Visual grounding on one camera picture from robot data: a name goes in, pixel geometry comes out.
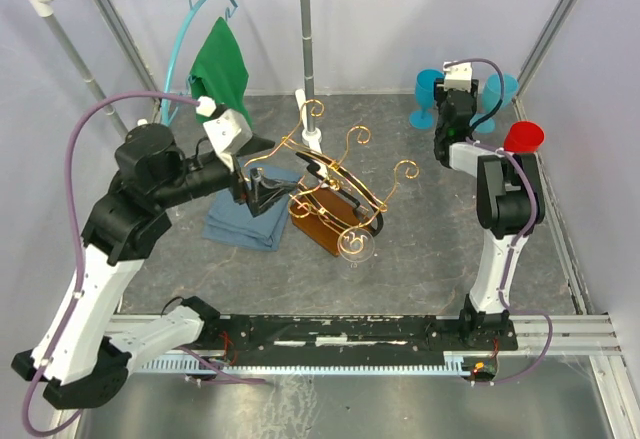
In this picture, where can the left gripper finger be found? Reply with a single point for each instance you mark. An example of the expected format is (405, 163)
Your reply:
(256, 145)
(264, 192)

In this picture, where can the blue wine glass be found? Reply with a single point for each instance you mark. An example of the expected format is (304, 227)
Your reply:
(421, 118)
(489, 98)

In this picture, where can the clear wine glass front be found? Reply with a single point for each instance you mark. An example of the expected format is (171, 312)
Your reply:
(356, 248)

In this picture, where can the clear wine glass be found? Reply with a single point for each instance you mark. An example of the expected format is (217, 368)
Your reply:
(176, 213)
(356, 248)

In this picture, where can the folded blue cloth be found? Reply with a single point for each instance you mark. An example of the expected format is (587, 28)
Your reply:
(232, 224)

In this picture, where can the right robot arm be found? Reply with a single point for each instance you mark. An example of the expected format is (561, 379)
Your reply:
(509, 204)

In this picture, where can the gold wire wine glass rack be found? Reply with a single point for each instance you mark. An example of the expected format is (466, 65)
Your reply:
(330, 198)

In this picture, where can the blue wine glass front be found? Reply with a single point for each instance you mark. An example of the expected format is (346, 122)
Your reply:
(421, 118)

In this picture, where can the green cloth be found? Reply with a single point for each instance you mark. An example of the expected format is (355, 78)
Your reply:
(219, 71)

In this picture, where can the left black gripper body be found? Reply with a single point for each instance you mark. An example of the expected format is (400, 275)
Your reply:
(237, 181)

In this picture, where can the red wine glass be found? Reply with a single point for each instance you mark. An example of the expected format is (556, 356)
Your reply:
(524, 137)

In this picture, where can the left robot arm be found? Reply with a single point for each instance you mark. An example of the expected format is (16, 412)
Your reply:
(77, 362)

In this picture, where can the blue wine glass back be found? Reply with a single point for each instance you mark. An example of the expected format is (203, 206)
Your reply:
(489, 98)

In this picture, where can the teal clothes hanger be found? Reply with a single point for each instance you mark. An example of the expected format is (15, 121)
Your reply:
(194, 8)

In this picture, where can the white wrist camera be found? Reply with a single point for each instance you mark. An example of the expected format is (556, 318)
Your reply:
(227, 129)
(457, 76)

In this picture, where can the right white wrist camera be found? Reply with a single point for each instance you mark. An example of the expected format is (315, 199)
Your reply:
(457, 76)

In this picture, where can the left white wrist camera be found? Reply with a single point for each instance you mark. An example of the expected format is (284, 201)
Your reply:
(227, 129)

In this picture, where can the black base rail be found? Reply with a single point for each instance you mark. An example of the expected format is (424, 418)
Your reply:
(353, 340)

